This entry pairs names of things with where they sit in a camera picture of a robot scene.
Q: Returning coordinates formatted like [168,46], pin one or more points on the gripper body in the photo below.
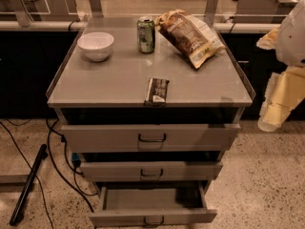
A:
[293,38]

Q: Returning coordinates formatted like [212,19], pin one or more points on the grey bottom drawer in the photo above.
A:
[152,204]

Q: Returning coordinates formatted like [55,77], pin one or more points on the grey drawer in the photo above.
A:
[150,138]
[152,204]
[150,171]

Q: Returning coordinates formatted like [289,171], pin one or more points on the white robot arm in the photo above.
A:
[288,39]

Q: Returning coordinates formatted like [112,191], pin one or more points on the grey drawer cabinet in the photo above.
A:
[112,92]

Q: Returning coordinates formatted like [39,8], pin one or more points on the grey middle drawer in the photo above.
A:
[150,171]

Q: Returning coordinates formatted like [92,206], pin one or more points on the grey top drawer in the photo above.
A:
[150,138]

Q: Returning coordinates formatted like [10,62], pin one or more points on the brown chip bag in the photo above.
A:
[190,35]

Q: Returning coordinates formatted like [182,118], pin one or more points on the dark snack bar wrapper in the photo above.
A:
[156,93]

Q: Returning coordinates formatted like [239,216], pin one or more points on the green soda can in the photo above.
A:
[145,34]

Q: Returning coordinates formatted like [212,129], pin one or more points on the white bowl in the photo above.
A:
[97,46]

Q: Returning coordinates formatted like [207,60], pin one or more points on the blue power plug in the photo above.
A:
[75,160]

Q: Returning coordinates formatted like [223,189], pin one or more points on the black bar on floor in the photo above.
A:
[17,214]

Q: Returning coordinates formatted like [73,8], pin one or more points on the grey post right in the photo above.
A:
[210,11]

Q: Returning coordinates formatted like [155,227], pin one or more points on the grey post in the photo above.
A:
[96,8]
[210,11]
[21,13]

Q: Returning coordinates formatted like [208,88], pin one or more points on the grey post middle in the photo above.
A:
[96,8]

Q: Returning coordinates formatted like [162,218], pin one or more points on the grey post left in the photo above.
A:
[21,13]

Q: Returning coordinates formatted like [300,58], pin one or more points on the white counter rail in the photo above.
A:
[77,26]

